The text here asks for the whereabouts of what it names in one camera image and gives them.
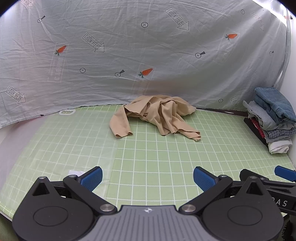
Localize beige long sleeve shirt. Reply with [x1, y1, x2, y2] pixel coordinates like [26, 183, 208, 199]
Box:
[109, 95, 201, 142]

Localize large white tape patch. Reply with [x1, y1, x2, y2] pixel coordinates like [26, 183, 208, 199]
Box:
[68, 170, 85, 177]

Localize folded white shirt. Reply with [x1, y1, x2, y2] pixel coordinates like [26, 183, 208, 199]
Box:
[268, 139, 292, 154]

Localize folded blue plaid shirt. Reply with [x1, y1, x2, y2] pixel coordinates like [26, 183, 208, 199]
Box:
[265, 127, 296, 139]

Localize folded grey sweatshirt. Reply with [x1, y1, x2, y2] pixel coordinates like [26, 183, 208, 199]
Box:
[242, 101, 295, 131]

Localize green grid cutting mat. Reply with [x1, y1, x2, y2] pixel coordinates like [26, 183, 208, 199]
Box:
[0, 104, 296, 217]

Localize folded red garment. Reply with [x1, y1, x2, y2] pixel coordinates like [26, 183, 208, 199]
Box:
[251, 118, 265, 138]

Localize folded black garment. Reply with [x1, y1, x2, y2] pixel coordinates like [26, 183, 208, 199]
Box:
[244, 118, 268, 147]

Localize folded blue denim jeans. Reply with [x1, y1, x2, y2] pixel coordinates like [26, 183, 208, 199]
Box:
[254, 87, 295, 124]

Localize grey printed backdrop sheet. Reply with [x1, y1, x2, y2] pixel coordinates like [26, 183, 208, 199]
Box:
[1, 1, 290, 127]

